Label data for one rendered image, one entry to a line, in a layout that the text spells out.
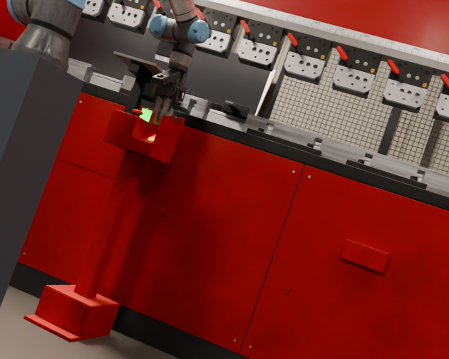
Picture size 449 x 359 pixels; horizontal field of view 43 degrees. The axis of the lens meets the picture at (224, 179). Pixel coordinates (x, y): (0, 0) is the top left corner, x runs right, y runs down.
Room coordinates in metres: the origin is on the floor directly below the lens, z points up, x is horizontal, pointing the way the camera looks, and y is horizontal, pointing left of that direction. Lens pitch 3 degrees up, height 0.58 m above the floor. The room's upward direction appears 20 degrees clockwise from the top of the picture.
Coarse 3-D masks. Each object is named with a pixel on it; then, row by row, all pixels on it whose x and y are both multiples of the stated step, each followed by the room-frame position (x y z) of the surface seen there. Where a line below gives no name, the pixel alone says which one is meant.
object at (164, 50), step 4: (160, 40) 2.39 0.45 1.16; (160, 44) 2.39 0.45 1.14; (164, 44) 2.38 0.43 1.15; (168, 44) 2.38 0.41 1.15; (160, 48) 2.39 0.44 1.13; (164, 48) 2.38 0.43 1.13; (168, 48) 2.38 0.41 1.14; (156, 52) 2.39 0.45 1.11; (160, 52) 2.39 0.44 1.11; (164, 52) 2.38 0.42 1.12; (168, 52) 2.38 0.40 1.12; (156, 56) 2.40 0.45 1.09; (160, 56) 2.39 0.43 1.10; (164, 56) 2.39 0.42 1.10; (168, 56) 2.38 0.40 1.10; (160, 60) 2.39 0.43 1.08; (164, 60) 2.39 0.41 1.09; (168, 60) 2.38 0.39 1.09
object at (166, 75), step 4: (164, 72) 1.97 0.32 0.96; (168, 72) 1.98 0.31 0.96; (172, 72) 1.98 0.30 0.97; (176, 72) 1.98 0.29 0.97; (156, 76) 1.93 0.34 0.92; (160, 76) 1.92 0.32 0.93; (164, 76) 1.93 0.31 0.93; (168, 76) 1.94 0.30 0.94; (172, 76) 1.96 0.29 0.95; (176, 76) 1.98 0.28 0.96; (152, 80) 1.93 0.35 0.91; (156, 80) 1.92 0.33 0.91; (160, 80) 1.91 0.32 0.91; (164, 80) 1.92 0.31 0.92; (168, 80) 1.94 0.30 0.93; (172, 80) 1.97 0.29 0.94; (160, 84) 1.92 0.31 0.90; (164, 84) 1.93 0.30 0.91
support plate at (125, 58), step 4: (116, 52) 2.13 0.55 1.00; (120, 56) 2.15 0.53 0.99; (124, 56) 2.13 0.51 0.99; (128, 56) 2.12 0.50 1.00; (132, 56) 2.12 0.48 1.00; (124, 60) 2.19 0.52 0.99; (128, 60) 2.16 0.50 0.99; (132, 60) 2.14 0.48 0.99; (136, 60) 2.11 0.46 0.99; (140, 60) 2.11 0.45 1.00; (144, 60) 2.11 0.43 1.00; (128, 64) 2.24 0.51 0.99; (144, 64) 2.14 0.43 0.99; (148, 64) 2.11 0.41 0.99; (152, 64) 2.10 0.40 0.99; (156, 64) 2.10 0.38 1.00; (148, 68) 2.19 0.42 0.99; (152, 68) 2.16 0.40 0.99; (156, 68) 2.14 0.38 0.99; (160, 68) 2.15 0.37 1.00; (152, 72) 2.23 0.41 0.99; (156, 72) 2.20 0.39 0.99; (160, 72) 2.17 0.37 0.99
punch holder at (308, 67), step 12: (300, 36) 2.23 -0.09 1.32; (312, 36) 2.22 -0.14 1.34; (312, 48) 2.21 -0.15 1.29; (324, 48) 2.20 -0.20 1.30; (288, 60) 2.23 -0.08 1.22; (300, 60) 2.22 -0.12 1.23; (312, 60) 2.20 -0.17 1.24; (324, 60) 2.20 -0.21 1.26; (288, 72) 2.24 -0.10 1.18; (300, 72) 2.21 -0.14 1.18; (312, 72) 2.20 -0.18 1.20
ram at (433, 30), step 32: (256, 0) 2.28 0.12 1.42; (288, 0) 2.25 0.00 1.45; (320, 0) 2.22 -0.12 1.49; (352, 0) 2.19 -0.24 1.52; (384, 0) 2.17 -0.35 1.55; (416, 0) 2.14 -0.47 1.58; (448, 0) 2.11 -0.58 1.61; (288, 32) 2.28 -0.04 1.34; (320, 32) 2.21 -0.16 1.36; (384, 32) 2.16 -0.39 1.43; (416, 32) 2.13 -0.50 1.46; (448, 32) 2.10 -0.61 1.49; (448, 64) 2.10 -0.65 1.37
